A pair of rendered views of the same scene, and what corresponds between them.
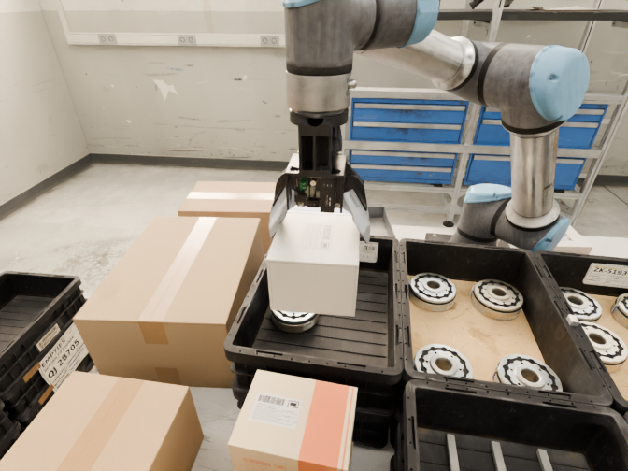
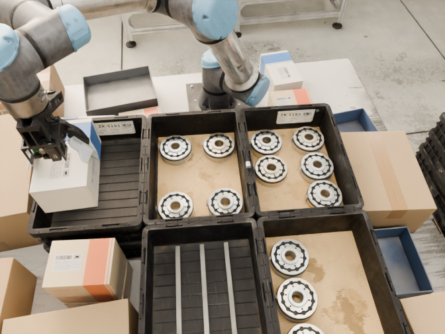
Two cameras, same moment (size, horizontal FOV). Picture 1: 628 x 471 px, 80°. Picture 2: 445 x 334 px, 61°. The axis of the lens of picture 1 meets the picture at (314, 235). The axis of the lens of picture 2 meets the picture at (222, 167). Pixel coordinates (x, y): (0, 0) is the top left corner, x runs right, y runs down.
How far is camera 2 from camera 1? 47 cm
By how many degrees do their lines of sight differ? 24
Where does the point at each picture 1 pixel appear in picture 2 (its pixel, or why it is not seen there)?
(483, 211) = (213, 75)
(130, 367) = not seen: outside the picture
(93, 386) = not seen: outside the picture
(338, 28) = (18, 79)
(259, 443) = (59, 282)
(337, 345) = (111, 204)
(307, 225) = not seen: hidden behind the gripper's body
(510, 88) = (185, 18)
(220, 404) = (43, 254)
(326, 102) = (29, 112)
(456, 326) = (191, 173)
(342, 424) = (106, 261)
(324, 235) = (65, 164)
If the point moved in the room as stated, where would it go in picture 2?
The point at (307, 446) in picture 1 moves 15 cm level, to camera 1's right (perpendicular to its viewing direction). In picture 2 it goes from (87, 277) to (149, 262)
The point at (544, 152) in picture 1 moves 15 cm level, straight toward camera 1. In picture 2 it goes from (226, 50) to (208, 85)
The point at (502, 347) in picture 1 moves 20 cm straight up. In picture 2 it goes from (218, 182) to (216, 142)
